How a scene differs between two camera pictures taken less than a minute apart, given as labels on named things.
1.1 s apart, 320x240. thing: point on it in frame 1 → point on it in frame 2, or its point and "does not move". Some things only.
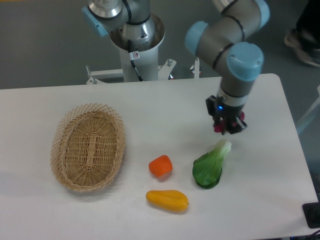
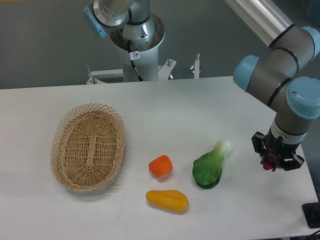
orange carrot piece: [161, 166] does not move
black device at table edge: [312, 214] does not move
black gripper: [223, 110] → [283, 151]
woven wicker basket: [87, 146] does not move
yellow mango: [172, 200] does not move
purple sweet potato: [219, 126] → [271, 162]
